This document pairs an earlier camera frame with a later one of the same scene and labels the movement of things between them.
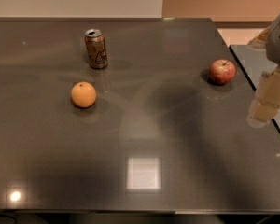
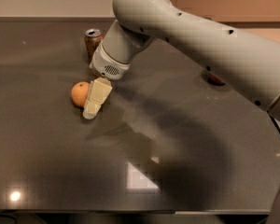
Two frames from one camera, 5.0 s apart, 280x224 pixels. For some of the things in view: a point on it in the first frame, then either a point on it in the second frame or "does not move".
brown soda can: [95, 42] does not move
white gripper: [279, 44] -> [106, 66]
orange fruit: [83, 95] does not move
